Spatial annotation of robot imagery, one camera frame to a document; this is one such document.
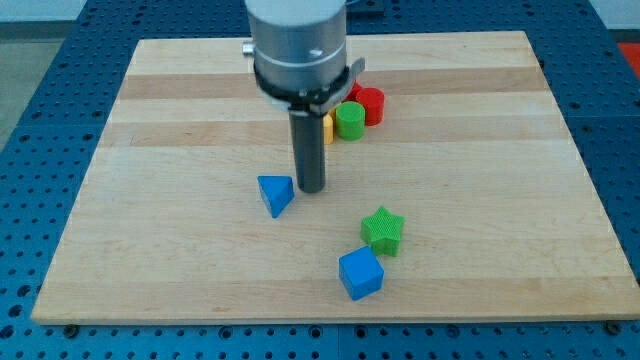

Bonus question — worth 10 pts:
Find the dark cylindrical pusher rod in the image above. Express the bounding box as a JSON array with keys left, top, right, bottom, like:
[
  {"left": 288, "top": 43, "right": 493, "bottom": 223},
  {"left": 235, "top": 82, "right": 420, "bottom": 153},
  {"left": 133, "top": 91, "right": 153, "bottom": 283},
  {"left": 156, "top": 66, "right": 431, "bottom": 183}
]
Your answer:
[{"left": 289, "top": 113, "right": 326, "bottom": 194}]

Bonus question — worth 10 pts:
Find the blue triangle block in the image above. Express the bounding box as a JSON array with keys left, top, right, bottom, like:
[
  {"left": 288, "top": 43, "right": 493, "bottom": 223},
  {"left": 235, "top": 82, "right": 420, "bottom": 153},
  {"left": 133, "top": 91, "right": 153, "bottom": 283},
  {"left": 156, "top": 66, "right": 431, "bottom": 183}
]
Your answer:
[{"left": 257, "top": 175, "right": 295, "bottom": 218}]

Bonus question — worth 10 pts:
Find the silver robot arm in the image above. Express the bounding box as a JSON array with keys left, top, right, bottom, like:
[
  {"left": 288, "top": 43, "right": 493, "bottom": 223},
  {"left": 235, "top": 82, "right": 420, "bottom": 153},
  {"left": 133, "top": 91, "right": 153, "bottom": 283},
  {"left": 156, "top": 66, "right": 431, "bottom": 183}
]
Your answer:
[{"left": 242, "top": 0, "right": 365, "bottom": 193}]

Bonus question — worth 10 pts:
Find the red block behind arm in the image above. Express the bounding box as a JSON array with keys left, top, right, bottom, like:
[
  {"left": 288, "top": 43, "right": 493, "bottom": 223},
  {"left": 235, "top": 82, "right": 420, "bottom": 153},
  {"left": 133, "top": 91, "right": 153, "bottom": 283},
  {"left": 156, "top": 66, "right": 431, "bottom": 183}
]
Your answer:
[{"left": 344, "top": 82, "right": 362, "bottom": 102}]

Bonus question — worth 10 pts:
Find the green star block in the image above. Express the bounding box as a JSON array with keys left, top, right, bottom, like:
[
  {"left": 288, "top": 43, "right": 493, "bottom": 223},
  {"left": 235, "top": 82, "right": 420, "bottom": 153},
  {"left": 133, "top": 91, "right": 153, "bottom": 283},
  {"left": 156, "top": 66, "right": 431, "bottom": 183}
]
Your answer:
[{"left": 360, "top": 206, "right": 405, "bottom": 257}]

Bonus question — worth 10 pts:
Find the blue cube block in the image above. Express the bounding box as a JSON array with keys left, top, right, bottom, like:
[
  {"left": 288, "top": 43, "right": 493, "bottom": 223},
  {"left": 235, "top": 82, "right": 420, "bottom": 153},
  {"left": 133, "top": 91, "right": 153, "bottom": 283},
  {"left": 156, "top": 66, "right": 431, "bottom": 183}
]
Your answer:
[{"left": 338, "top": 246, "right": 384, "bottom": 301}]

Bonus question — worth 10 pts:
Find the yellow block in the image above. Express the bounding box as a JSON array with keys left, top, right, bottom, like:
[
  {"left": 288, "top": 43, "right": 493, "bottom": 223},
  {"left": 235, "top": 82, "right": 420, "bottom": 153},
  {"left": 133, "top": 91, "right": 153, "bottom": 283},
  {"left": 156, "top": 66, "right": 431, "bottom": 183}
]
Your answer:
[{"left": 323, "top": 114, "right": 334, "bottom": 145}]

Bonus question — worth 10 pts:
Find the green cylinder block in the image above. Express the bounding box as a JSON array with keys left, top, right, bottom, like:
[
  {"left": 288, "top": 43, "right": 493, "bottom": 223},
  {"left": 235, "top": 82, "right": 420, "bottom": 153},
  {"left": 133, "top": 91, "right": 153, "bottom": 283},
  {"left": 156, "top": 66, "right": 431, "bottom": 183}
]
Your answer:
[{"left": 336, "top": 101, "right": 365, "bottom": 141}]

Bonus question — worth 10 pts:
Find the red cylinder block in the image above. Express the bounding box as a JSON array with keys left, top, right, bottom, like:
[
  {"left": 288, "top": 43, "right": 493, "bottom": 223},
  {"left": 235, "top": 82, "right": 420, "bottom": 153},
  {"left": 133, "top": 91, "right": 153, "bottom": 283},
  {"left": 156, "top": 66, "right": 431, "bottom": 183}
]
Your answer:
[{"left": 356, "top": 87, "right": 385, "bottom": 126}]

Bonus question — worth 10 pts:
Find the wooden board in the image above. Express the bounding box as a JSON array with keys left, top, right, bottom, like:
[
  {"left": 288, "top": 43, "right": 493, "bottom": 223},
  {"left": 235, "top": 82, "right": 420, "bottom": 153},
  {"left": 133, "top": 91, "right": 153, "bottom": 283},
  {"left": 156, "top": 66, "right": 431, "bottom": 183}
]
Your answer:
[{"left": 32, "top": 31, "right": 639, "bottom": 325}]

